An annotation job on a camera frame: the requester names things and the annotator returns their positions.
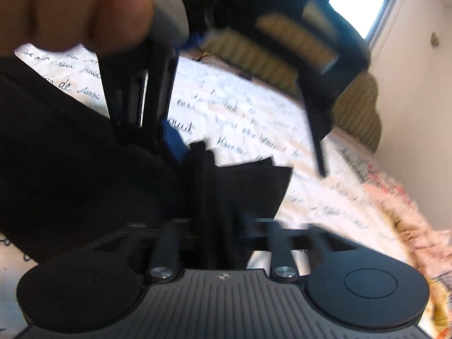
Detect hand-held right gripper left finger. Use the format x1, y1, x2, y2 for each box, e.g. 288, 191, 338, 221
85, 221, 198, 283

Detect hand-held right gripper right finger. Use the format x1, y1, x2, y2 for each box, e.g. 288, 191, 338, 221
244, 219, 357, 284

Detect black pants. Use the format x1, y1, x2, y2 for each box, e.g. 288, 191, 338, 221
0, 56, 294, 272

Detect person's left hand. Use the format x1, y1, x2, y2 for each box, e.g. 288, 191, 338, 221
0, 0, 154, 58

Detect white script-print bedsheet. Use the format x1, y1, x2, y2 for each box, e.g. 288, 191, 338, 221
0, 42, 429, 339

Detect pink floral quilt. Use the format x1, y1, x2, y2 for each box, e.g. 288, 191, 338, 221
337, 144, 452, 331

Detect olive padded headboard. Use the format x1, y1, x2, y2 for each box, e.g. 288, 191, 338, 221
199, 0, 384, 153

